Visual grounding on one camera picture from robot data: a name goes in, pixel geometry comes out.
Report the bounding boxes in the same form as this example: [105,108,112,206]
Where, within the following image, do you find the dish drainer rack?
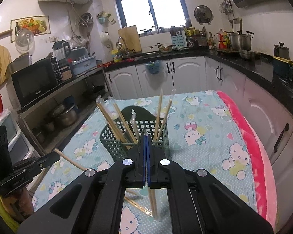
[71,47,97,76]

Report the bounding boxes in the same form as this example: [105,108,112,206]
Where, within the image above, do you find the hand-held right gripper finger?
[147,135,275,234]
[18,128,147,234]

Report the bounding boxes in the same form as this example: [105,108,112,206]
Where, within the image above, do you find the blue and white rack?
[172,35,187,48]

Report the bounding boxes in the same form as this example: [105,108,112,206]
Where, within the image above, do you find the black kitchen countertop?
[104,47,293,98]

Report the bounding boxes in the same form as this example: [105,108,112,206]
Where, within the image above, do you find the person's left hand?
[1,188,36,222]

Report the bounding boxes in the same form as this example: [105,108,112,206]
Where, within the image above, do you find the blue framed window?
[112,0,193,31]

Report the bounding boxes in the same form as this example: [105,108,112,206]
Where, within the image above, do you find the black microwave oven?
[11,58,64,109]

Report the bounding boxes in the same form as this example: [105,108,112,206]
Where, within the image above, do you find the glass pot lid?
[16,29,35,54]

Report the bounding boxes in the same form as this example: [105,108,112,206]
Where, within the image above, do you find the white storage box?
[140,33,186,53]

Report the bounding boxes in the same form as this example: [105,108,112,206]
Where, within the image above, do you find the steel cooking pot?
[51,104,79,127]

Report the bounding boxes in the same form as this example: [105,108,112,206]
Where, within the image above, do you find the green plastic utensil basket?
[100,106,172,162]

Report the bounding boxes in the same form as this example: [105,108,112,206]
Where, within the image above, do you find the plastic drawer unit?
[0,110,31,162]

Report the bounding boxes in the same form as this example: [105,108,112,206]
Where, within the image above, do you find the white kitchen cabinet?
[205,56,293,225]
[105,56,207,100]

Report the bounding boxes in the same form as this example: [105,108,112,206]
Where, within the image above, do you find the steel pot lid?
[194,5,213,25]

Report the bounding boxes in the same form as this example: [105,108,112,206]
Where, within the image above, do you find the large steel stock pot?
[228,30,255,51]

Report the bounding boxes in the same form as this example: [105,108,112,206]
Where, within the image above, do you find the hanging steel bowls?
[78,12,92,28]

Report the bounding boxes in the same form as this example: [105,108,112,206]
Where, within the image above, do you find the black wok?
[84,85,106,101]

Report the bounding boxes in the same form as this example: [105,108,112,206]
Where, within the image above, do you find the fruit wall poster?
[10,16,49,36]

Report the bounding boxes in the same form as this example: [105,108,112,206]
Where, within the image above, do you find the hanging kitchen utensils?
[220,0,235,18]

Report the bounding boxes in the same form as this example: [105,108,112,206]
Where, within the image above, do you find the steel faucet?
[116,36,131,59]

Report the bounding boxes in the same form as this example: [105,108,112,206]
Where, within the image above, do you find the wooden cutting board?
[118,25,142,54]

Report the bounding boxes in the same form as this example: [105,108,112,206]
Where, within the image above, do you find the metal kitchen shelf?
[17,67,110,154]

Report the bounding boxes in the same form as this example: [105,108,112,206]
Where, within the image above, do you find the steel rectangular container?
[7,55,33,75]

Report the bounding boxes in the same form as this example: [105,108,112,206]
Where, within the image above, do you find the teal wall holder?
[98,11,117,25]

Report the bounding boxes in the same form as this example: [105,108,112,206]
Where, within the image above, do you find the blue pot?
[273,43,293,79]

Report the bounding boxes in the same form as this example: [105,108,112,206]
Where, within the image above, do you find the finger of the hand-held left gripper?
[27,152,61,175]

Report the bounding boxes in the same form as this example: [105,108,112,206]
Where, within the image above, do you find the cat printed teal blanket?
[30,90,259,234]

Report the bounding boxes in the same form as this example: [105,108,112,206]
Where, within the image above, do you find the blender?
[52,40,72,62]

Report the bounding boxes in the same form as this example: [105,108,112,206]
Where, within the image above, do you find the group of condiment bottles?
[207,28,231,50]

